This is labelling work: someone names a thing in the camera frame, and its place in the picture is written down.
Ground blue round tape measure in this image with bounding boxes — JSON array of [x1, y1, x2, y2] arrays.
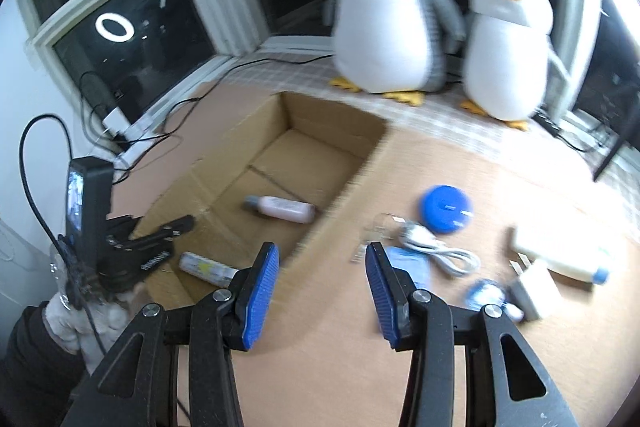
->
[[418, 184, 472, 234]]

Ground black tripod stand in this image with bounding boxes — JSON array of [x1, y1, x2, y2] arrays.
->
[[592, 124, 637, 182]]

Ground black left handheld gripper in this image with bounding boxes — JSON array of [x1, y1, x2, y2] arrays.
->
[[96, 215, 195, 294]]

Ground orange beige table mat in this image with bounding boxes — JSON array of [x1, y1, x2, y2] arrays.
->
[[109, 81, 640, 427]]

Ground large plush penguin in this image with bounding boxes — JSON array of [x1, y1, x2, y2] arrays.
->
[[322, 0, 466, 107]]

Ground small plush penguin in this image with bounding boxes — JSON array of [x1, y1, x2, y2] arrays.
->
[[460, 0, 572, 131]]

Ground white power strip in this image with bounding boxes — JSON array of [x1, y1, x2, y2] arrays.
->
[[102, 107, 156, 165]]

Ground white usb cable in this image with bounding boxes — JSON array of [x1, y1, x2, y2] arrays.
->
[[391, 215, 483, 279]]

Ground pink small bottle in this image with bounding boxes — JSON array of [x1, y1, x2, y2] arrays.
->
[[244, 195, 316, 225]]

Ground light blue phone stand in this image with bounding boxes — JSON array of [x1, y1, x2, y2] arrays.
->
[[385, 246, 432, 291]]

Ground white lotion bottle blue cap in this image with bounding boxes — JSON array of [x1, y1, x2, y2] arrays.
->
[[511, 227, 610, 285]]

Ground keys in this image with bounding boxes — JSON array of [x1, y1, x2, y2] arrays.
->
[[350, 212, 396, 263]]

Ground black phone on mount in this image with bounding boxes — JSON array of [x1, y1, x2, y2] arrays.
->
[[65, 156, 114, 277]]

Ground black power cable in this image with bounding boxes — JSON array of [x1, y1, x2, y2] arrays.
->
[[79, 51, 334, 158]]

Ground black inline cable switch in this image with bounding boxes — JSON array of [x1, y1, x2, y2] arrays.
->
[[532, 108, 561, 138]]

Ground open cardboard box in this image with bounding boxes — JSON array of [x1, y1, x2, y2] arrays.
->
[[136, 92, 390, 312]]

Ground white usb charger block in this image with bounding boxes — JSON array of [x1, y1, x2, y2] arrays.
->
[[509, 257, 562, 322]]

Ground white gloved left hand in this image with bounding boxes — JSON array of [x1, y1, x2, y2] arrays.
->
[[43, 283, 149, 374]]

